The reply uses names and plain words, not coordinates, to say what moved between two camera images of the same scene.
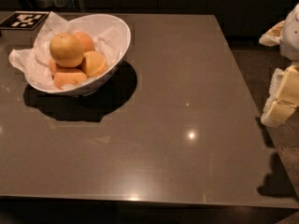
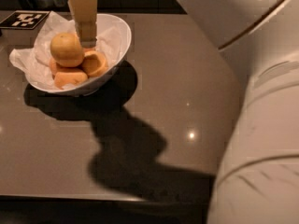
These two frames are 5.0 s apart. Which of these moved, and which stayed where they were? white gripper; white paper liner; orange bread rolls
Moved: white gripper
Stayed: orange bread rolls; white paper liner
